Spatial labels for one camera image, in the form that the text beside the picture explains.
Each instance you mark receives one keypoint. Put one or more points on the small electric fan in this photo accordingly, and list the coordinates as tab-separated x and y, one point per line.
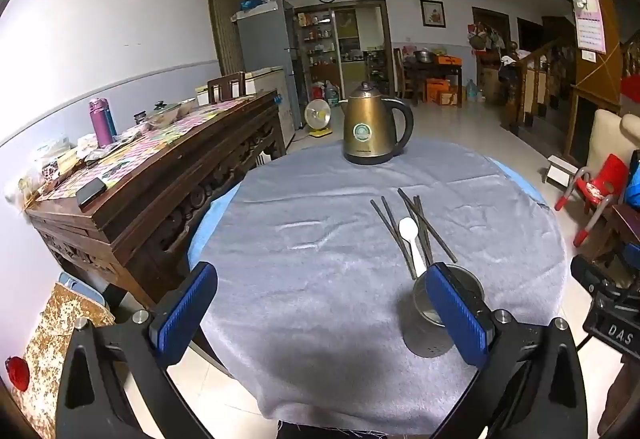
317	114

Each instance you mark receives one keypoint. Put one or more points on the orange cardboard boxes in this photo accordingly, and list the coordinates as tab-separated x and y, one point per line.
440	91

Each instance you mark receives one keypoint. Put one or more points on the flat orange box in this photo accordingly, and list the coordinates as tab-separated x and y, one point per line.
445	60

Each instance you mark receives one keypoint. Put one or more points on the blue table cover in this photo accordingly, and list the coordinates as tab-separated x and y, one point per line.
212	219

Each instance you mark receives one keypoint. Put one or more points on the metal basin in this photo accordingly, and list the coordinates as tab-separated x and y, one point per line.
423	56

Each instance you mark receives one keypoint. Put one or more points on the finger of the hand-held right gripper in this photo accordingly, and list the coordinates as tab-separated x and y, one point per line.
585	269

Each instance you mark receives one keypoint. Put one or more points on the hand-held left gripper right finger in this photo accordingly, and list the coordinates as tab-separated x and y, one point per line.
455	319

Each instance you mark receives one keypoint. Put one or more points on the red child chair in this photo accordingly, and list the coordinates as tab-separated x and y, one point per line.
602	176

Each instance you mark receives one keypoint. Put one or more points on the grey tablecloth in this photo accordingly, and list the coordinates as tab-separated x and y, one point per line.
310	269

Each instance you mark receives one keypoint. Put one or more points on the dark wooden table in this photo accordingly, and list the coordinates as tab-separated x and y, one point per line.
425	69

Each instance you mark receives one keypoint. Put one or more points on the white step stool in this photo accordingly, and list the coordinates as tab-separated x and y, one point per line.
560	166

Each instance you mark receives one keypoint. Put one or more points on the checkered table mat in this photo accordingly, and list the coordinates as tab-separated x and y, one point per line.
150	144

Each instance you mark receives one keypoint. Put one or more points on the beige armchair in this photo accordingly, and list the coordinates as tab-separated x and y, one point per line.
607	134

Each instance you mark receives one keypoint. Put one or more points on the white plastic spoon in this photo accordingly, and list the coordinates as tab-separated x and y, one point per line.
407	226

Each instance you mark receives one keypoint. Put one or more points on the blue water bottle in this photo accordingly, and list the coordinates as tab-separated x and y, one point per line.
113	121

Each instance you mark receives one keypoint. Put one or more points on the carved wooden sideboard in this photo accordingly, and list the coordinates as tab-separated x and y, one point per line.
165	199

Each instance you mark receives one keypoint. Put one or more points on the wall calendar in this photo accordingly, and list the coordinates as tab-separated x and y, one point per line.
590	29

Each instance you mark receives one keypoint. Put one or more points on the black phone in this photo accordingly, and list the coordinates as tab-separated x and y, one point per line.
91	191

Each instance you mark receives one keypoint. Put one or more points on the white chest freezer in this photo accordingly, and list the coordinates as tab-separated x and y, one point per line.
270	79

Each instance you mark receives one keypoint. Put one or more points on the wooden stair railing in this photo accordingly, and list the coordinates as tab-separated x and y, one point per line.
530	74

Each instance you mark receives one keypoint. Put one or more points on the blue bag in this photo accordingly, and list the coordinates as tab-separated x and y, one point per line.
252	3

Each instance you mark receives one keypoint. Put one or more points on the blue water jug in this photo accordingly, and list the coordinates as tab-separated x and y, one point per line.
473	91
332	92

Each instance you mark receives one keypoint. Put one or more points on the grey refrigerator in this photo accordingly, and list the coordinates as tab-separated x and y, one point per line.
262	39

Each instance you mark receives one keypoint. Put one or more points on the blue plastic tub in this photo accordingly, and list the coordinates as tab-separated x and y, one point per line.
80	284

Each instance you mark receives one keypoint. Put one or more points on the framed picture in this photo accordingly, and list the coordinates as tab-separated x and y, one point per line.
433	13

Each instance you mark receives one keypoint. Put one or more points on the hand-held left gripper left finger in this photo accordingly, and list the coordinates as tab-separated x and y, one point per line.
185	314

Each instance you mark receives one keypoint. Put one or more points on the brown wooden door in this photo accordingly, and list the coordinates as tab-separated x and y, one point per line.
227	14

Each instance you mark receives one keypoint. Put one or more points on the blue jacket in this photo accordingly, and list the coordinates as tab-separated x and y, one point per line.
634	184

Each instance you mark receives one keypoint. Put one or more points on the metal utensil holder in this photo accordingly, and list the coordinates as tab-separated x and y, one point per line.
430	339

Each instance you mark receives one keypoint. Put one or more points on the small bowl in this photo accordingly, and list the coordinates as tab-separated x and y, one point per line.
188	105

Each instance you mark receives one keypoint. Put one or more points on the set of dark chopsticks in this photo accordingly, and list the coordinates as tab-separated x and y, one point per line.
423	231

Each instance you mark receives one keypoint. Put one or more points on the kitchen shelving unit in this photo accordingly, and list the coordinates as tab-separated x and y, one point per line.
320	39

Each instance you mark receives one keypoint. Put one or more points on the white wall switch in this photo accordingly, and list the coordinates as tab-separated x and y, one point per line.
588	56

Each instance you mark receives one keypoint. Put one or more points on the red round object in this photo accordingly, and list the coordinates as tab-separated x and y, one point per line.
17	374

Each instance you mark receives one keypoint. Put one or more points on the bronze electric kettle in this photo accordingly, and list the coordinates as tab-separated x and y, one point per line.
370	129

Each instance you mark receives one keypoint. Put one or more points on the wooden dining chair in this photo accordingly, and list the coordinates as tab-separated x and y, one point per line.
225	81

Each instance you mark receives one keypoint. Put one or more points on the purple water bottle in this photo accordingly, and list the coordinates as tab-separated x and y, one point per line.
102	126

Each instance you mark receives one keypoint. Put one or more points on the pot with glass lid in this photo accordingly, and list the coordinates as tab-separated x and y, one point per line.
162	111

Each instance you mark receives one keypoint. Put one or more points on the pile of food packets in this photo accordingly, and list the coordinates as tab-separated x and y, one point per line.
55	164

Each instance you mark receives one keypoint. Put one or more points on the speckled beige surface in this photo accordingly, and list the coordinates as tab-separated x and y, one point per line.
60	344

